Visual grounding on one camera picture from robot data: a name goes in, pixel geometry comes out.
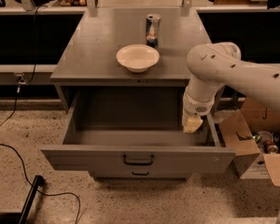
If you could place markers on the grey bottom drawer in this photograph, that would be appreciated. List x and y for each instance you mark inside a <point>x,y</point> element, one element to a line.
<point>139,175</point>

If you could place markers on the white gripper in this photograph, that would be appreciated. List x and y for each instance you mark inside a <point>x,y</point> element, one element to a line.
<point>196,107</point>

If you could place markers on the grey drawer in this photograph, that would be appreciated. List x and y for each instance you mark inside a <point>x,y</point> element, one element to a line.
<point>139,175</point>
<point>121,129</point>

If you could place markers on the white bowl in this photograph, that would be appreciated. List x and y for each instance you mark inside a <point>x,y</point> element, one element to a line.
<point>137,58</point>

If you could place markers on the blue silver drink can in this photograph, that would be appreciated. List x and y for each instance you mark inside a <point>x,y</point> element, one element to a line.
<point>153,22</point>

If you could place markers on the grey top drawer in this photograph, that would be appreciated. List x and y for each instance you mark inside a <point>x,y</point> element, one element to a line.
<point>121,129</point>

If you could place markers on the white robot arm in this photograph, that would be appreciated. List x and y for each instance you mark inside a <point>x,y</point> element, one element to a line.
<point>214,66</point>

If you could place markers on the cans in cardboard box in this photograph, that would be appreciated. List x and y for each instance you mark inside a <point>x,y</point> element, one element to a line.
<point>267,142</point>

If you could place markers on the grey drawer cabinet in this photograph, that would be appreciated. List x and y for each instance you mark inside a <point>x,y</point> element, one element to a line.
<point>90,57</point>

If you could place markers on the open cardboard box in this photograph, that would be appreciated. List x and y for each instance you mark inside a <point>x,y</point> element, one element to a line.
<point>251,161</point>

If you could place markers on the black stand base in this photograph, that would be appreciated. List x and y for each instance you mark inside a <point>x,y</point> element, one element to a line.
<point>22,216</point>

